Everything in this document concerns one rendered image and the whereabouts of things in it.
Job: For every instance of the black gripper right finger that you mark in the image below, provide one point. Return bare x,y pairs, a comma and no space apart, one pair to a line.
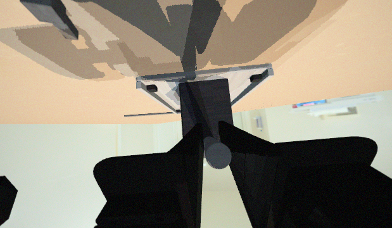
260,167

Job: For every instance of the grey cylinder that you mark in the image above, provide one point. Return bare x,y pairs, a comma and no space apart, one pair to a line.
217,154

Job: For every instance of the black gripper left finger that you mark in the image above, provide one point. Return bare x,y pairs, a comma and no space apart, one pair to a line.
180,169

